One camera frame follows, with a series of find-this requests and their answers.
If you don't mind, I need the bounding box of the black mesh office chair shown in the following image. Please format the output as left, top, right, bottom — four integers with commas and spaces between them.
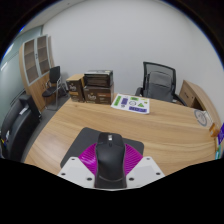
134, 61, 189, 107

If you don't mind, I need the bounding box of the wooden side desk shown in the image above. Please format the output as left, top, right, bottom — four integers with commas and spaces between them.
178, 79, 223, 130

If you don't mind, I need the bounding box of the printed sheet with coloured shapes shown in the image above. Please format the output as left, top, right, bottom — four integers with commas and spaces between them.
110, 93, 151, 116

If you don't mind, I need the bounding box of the black computer mouse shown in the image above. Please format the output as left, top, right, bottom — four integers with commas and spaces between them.
94, 131, 128, 190

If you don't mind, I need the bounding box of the grey backpack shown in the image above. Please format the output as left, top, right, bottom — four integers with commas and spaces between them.
146, 70, 175, 103

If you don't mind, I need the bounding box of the black leather armchair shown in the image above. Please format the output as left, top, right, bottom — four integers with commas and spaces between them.
0, 94, 43, 163

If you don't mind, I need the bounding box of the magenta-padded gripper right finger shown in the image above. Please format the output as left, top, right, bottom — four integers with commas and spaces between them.
124, 143, 166, 188

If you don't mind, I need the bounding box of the small black visitor chair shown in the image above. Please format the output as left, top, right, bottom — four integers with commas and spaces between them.
42, 65, 68, 110

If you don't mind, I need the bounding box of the tall brown printed box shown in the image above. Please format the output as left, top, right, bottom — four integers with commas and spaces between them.
65, 73, 87, 103

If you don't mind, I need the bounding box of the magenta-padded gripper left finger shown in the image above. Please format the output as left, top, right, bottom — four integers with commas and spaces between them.
57, 142, 100, 188

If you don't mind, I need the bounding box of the dark grey mouse pad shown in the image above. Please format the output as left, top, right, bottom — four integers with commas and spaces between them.
59, 126, 145, 170

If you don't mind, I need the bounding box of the black printed box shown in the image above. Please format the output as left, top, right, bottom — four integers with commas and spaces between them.
83, 69, 115, 89

